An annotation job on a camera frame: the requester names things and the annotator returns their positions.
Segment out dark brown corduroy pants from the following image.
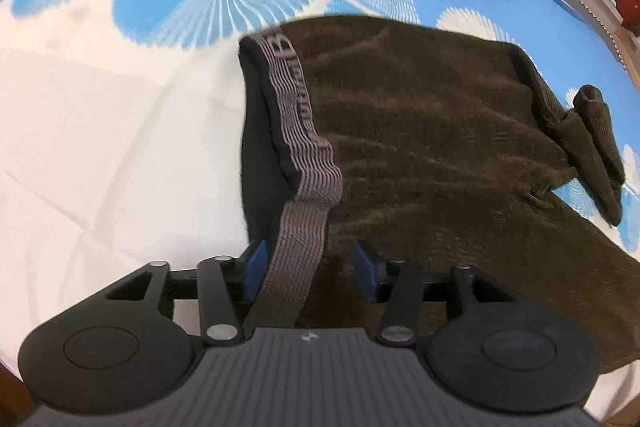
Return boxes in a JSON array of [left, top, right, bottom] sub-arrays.
[[239, 16, 639, 371]]

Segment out blue white patterned bed sheet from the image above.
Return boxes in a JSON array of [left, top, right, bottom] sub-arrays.
[[1, 0, 639, 426]]

